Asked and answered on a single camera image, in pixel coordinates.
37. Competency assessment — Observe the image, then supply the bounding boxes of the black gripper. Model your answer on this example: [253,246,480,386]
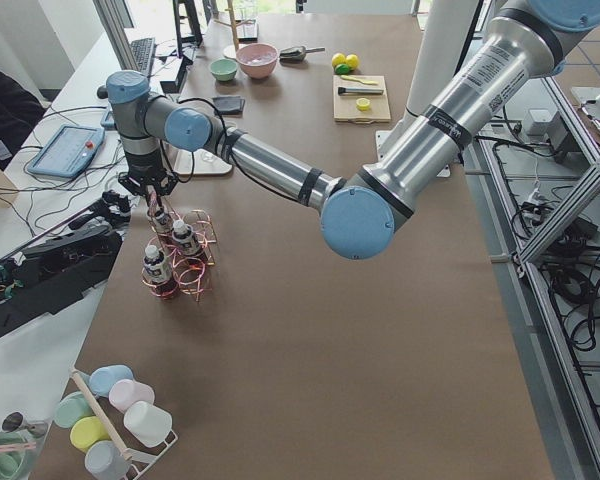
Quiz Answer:
[118,150,177,198]

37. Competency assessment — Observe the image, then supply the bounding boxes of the copper wire bottle basket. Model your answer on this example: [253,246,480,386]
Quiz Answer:
[141,191,217,302]

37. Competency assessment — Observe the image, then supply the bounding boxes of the tea bottle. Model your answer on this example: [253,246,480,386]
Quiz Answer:
[149,208,174,235]
[172,219,204,258]
[143,244,178,299]

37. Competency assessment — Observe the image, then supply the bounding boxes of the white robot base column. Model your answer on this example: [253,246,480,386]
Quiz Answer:
[376,0,483,160]

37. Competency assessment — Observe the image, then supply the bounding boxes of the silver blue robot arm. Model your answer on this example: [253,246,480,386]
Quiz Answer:
[106,1,600,260]

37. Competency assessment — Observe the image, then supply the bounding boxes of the cream serving tray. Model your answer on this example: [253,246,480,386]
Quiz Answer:
[173,150,233,179]

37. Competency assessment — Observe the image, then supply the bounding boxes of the blue teach pendant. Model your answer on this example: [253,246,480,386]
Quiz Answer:
[26,125,105,180]
[100,105,116,130]

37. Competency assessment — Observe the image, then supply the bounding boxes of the black computer mouse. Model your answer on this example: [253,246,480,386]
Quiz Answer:
[96,85,109,100]

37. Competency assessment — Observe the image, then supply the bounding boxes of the grey folded cloth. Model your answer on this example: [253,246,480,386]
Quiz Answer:
[212,95,246,116]

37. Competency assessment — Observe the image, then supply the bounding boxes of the black keyboard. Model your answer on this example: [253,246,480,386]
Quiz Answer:
[124,37,156,78]

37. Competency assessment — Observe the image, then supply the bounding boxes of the green bowl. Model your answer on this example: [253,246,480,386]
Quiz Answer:
[209,58,238,82]

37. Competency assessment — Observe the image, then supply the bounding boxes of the black equipment case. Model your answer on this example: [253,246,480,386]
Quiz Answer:
[0,190,131,338]

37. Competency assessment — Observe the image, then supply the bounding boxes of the pink bowl with ice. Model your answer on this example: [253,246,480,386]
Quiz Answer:
[236,43,279,79]

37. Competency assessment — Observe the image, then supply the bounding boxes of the wooden stand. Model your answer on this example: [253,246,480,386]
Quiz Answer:
[216,0,259,60]

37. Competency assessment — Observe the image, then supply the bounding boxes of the metal ice scoop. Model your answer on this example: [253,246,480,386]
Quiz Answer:
[279,46,326,63]

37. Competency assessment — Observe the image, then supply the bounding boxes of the steel muddler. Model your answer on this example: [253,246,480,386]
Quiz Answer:
[337,86,384,96]

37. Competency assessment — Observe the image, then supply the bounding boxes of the blue cup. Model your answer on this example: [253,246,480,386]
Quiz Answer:
[88,364,134,396]

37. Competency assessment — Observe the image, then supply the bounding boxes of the yellow plastic knife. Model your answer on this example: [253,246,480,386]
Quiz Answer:
[340,75,379,85]

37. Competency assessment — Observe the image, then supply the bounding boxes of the wooden cutting board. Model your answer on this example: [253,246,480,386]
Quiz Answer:
[333,75,391,123]

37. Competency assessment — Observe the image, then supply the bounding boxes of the pink cup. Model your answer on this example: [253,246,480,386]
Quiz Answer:
[108,379,155,413]

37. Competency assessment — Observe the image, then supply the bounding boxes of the half lemon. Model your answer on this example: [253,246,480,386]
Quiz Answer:
[356,98,371,111]

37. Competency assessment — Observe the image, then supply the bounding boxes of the green cup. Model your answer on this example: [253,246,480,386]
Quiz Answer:
[54,391,93,429]

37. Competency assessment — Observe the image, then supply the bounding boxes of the white cup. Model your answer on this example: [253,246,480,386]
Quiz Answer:
[123,401,173,448]

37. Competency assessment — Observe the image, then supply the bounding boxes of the yellow cup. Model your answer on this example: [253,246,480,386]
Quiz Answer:
[70,416,110,453]

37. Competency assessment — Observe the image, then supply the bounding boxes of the metal jigger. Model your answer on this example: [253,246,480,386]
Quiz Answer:
[1,411,49,439]

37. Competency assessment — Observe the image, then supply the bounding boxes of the grey cup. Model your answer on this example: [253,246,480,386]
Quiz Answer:
[84,440,131,480]

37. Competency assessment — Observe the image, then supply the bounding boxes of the white cup rack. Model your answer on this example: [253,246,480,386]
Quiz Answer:
[70,368,179,479]

